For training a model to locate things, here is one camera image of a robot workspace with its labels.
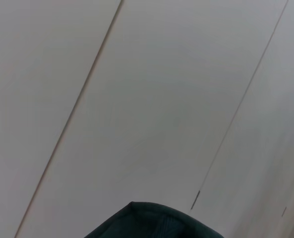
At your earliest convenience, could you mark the dark teal insulated lunch bag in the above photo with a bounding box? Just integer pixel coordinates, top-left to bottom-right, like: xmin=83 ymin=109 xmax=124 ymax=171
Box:
xmin=83 ymin=201 xmax=227 ymax=238

